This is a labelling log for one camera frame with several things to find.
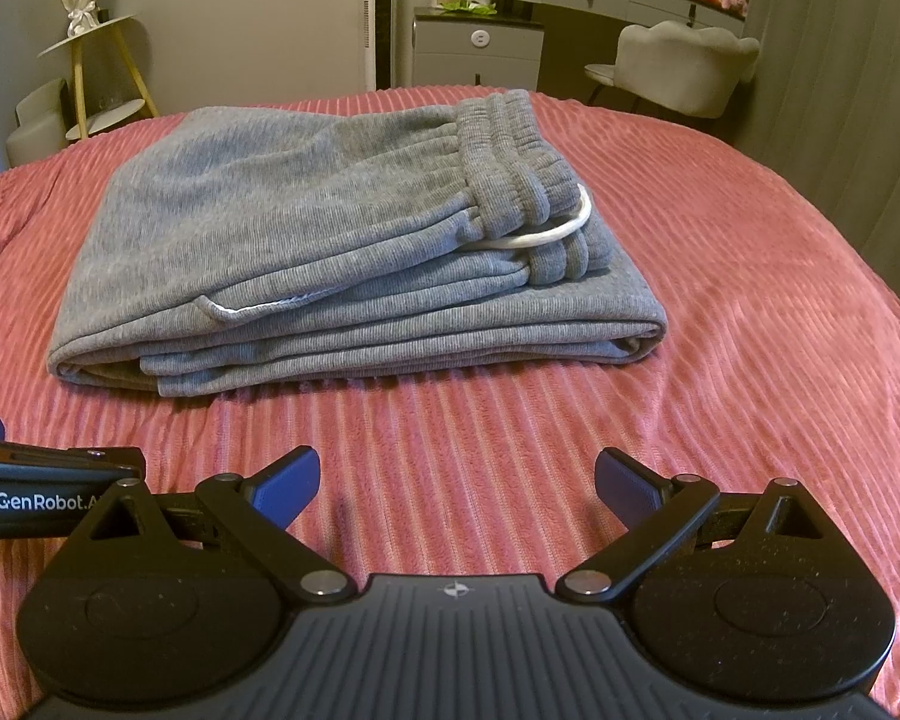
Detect grey pants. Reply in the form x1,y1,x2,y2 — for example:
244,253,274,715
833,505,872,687
45,88,670,398

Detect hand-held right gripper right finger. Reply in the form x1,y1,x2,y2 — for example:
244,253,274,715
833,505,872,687
555,445,835,607

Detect grey vanity desk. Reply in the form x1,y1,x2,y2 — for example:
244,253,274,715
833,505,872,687
493,0,751,95

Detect yellow-legged side table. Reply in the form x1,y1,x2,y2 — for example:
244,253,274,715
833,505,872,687
35,11,160,143

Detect grey curtain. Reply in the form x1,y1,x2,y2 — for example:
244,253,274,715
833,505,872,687
741,0,900,192

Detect white standing air conditioner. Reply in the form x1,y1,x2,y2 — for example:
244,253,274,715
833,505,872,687
358,0,400,91

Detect grey stool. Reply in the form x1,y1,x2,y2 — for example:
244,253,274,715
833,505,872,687
5,77,73,167

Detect grey upholstered chair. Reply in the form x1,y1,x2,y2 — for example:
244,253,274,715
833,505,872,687
583,22,763,121

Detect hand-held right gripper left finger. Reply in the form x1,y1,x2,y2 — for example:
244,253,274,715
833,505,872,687
61,445,355,607

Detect pink ribbed blanket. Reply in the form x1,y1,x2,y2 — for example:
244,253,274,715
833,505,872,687
0,86,900,720

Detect grey nightstand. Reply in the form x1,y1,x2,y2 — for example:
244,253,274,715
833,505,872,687
411,6,547,91

